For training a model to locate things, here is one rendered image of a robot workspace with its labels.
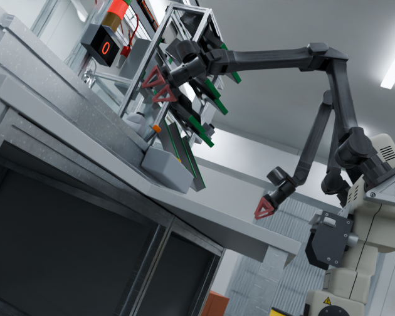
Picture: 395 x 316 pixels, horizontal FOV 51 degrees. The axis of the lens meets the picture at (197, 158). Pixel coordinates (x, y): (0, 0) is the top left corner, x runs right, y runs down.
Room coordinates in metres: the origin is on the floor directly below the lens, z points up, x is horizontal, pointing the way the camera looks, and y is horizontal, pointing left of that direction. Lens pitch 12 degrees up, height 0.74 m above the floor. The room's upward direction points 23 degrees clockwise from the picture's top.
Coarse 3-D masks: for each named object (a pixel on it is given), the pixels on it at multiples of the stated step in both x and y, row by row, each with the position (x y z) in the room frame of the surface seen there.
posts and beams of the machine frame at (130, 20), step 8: (168, 0) 2.23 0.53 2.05; (176, 0) 2.20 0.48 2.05; (184, 0) 2.19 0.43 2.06; (128, 8) 2.57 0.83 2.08; (128, 16) 2.60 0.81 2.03; (128, 24) 2.65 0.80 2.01; (136, 24) 2.70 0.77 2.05; (120, 32) 2.60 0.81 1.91; (136, 32) 2.74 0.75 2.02; (144, 32) 2.82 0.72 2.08; (120, 40) 2.64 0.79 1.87; (208, 104) 3.05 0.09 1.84
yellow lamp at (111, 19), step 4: (108, 12) 1.16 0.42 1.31; (104, 16) 1.17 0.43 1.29; (108, 16) 1.15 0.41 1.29; (112, 16) 1.15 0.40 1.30; (116, 16) 1.16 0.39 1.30; (104, 20) 1.16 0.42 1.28; (108, 20) 1.15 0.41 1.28; (112, 20) 1.16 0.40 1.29; (116, 20) 1.16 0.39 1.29; (120, 20) 1.17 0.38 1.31; (104, 24) 1.15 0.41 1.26; (108, 24) 1.15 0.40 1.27; (112, 24) 1.16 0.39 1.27; (116, 24) 1.17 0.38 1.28; (112, 28) 1.16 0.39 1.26; (116, 28) 1.17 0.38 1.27
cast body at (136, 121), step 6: (132, 114) 1.29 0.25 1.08; (138, 114) 1.29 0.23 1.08; (126, 120) 1.30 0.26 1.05; (132, 120) 1.29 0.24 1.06; (138, 120) 1.28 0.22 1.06; (144, 120) 1.31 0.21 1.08; (132, 126) 1.29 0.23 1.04; (138, 126) 1.28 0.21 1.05; (138, 132) 1.28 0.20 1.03; (144, 132) 1.31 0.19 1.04
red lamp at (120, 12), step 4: (116, 0) 1.16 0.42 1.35; (120, 0) 1.15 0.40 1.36; (112, 4) 1.16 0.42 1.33; (116, 4) 1.15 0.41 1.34; (120, 4) 1.16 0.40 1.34; (124, 4) 1.16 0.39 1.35; (108, 8) 1.17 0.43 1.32; (112, 8) 1.15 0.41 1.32; (116, 8) 1.15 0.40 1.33; (120, 8) 1.16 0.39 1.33; (124, 8) 1.17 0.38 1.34; (112, 12) 1.16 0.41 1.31; (116, 12) 1.15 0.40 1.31; (120, 12) 1.16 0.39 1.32; (124, 12) 1.17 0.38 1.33; (120, 16) 1.17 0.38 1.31
